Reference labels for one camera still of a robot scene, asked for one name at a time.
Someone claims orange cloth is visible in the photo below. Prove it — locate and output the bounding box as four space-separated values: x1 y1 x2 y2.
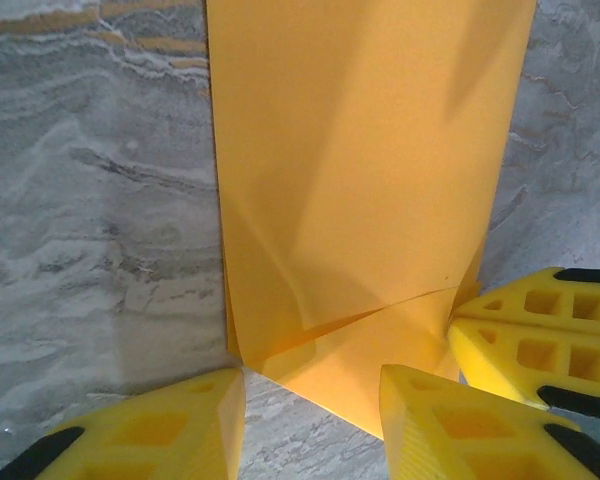
204 0 539 441

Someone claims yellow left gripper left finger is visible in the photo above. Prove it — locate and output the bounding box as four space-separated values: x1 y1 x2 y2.
0 368 245 480

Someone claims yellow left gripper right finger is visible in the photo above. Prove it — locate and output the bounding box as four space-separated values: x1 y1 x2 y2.
378 363 600 480

